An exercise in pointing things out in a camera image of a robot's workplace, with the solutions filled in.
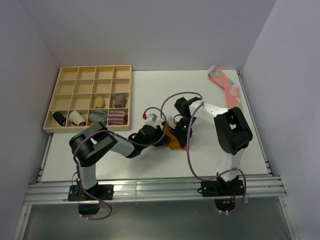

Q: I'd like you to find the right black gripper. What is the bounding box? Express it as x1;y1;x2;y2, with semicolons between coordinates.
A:
170;116;197;148

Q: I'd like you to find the mustard yellow striped sock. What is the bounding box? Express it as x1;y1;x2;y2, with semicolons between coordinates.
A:
162;125;187;151

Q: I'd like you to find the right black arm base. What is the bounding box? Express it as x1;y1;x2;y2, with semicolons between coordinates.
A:
197;175;247;215

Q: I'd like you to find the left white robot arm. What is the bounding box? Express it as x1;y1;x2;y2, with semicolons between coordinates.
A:
69;122;171;200

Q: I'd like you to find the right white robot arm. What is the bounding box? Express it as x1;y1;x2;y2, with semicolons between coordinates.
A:
170;97;253;195

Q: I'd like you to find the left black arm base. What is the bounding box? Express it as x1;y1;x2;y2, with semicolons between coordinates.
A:
67;182;114;216

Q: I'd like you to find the purple striped rolled sock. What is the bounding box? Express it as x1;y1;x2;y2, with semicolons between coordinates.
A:
107;111;128;125

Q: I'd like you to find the taupe rolled sock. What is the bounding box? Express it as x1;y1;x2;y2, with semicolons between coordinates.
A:
110;93;128;108

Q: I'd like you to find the grey rolled sock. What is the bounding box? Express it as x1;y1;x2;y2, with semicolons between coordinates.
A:
88;109;108;126

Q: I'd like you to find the yellow rolled sock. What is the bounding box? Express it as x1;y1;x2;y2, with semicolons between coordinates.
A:
95;96;106;109

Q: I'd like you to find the pink patterned sock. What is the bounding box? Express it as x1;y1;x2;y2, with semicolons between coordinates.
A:
207;65;243;110

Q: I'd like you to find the wooden compartment tray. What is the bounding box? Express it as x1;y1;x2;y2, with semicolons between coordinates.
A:
43;65;132;133

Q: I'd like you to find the beige rolled sock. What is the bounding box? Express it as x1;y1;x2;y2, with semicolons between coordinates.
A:
68;110;86;127

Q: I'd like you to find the black rolled sock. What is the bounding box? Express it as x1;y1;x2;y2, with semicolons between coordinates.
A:
52;111;67;127

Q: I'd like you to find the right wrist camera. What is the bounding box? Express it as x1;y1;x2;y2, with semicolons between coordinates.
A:
161;115;175;128

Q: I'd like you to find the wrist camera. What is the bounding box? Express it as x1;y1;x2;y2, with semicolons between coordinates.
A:
144;113;158;129
161;115;175;128

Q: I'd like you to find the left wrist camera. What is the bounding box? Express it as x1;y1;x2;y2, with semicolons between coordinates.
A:
144;113;158;129

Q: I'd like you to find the aluminium mounting rail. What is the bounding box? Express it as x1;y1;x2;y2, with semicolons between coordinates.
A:
23;175;287;205

